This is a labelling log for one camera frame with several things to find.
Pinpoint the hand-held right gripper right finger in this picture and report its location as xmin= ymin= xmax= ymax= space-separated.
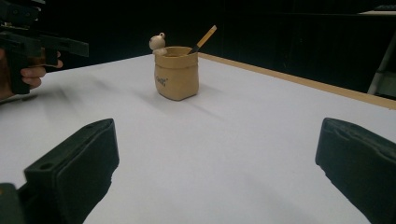
xmin=314 ymin=117 xmax=396 ymax=224

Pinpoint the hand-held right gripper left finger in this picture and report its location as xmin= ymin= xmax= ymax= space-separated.
xmin=23 ymin=118 xmax=120 ymax=224

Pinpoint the yellow bag-shaped bear pen holder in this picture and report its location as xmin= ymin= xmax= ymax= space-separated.
xmin=148 ymin=32 xmax=200 ymax=102

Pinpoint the yellow and black pencil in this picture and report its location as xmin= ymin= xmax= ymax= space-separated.
xmin=187 ymin=24 xmax=219 ymax=56

